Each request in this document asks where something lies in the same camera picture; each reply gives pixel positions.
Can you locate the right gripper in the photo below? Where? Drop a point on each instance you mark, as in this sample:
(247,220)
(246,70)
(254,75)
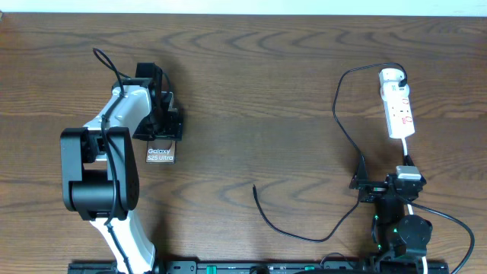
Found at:
(360,181)

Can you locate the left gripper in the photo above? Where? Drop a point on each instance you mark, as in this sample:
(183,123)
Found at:
(167,127)

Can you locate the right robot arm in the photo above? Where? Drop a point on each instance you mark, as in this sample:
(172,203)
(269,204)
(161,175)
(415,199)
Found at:
(401,238)

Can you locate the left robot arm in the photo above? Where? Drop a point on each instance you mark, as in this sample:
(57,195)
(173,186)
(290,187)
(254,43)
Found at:
(99,174)

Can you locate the white charger plug adapter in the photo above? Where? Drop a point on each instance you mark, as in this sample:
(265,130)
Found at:
(393,74)

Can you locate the white power strip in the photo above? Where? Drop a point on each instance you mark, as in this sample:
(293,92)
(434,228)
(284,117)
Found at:
(397,109)

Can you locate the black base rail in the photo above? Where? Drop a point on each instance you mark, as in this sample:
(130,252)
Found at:
(192,267)

